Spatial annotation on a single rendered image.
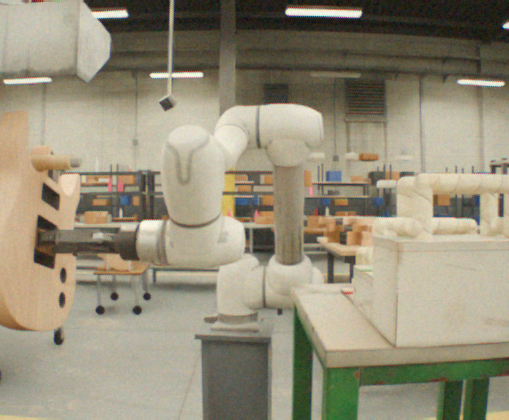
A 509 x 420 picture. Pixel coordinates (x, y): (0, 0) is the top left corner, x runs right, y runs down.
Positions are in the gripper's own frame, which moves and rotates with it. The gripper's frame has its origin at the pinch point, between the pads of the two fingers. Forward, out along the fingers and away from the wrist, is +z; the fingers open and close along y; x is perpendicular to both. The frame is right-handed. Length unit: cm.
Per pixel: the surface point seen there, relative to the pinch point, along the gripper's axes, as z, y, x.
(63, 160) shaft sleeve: -4.5, -6.5, 15.8
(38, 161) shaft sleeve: 1.1, -6.6, 15.8
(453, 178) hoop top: -76, -22, 5
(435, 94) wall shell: -593, 957, 636
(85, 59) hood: -13.0, -21.4, 29.4
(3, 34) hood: 1.6, -26.3, 32.6
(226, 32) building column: -5, 557, 518
